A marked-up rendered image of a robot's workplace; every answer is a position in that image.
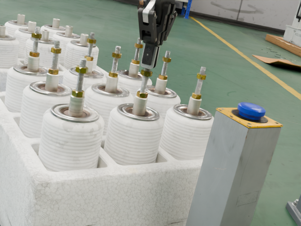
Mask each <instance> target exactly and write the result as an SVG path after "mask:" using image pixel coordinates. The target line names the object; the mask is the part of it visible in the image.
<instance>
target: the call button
mask: <svg viewBox="0 0 301 226"><path fill-rule="evenodd" d="M237 109H238V110H239V114H240V115H241V116H243V117H245V118H249V119H253V120H260V119H261V117H263V116H265V112H266V111H265V109H264V108H263V107H261V106H259V105H257V104H253V103H248V102H240V103H239V104H238V107H237Z"/></svg>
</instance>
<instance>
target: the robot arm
mask: <svg viewBox="0 0 301 226"><path fill-rule="evenodd" d="M175 8H176V5H175V0H146V1H145V7H144V8H139V10H138V23H139V34H140V40H143V42H144V43H145V44H144V49H143V53H142V59H141V67H144V68H148V69H152V68H155V67H156V66H157V61H158V56H159V50H160V45H162V44H163V41H166V40H167V38H168V35H169V33H170V30H171V28H172V25H173V23H174V21H175V19H176V16H177V11H175Z"/></svg>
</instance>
